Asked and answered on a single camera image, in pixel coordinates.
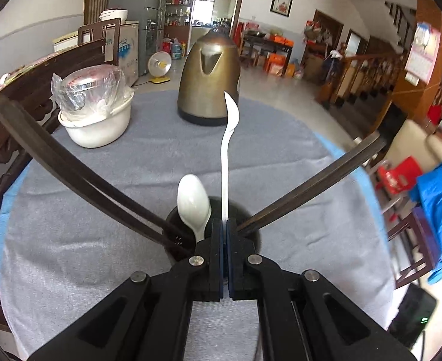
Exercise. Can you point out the white plastic spoon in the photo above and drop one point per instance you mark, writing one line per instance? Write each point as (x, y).
(193, 205)

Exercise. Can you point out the white chest freezer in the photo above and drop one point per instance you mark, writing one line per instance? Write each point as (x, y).
(127, 48)

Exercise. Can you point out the white round fan heater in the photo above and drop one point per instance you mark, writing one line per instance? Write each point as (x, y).
(159, 65)

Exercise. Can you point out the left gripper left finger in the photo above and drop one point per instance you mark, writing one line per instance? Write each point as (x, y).
(198, 278)

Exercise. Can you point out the dark wooden side table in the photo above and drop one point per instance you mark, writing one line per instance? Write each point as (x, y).
(279, 50)

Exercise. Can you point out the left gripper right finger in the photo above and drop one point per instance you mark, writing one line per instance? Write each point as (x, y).
(253, 276)

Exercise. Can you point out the bronze electric kettle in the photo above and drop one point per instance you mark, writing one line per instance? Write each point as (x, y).
(211, 70)

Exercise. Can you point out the grey refrigerator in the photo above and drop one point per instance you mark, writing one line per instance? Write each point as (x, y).
(150, 16)

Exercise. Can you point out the dark chopstick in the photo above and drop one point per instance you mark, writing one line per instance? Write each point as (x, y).
(314, 186)
(120, 207)
(42, 147)

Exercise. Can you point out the red child chair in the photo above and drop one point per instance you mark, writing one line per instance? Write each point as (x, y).
(392, 185)

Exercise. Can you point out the white bowl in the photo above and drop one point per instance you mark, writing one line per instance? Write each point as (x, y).
(99, 131)

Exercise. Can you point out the wooden chair behind sideboard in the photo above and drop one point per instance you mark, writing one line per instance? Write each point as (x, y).
(98, 31)

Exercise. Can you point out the wall calendar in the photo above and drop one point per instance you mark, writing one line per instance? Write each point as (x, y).
(423, 54)

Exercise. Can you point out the dark carved wooden sideboard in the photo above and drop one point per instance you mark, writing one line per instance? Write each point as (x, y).
(26, 108)

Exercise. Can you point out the wooden stair railing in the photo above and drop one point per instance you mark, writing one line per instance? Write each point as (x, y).
(360, 76)

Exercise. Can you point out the cream sofa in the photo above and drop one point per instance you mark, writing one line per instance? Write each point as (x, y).
(412, 140)

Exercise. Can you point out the framed flower picture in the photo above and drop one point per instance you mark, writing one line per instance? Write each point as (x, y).
(281, 7)

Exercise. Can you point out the dark wooden chair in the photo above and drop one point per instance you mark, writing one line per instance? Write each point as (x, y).
(420, 245)

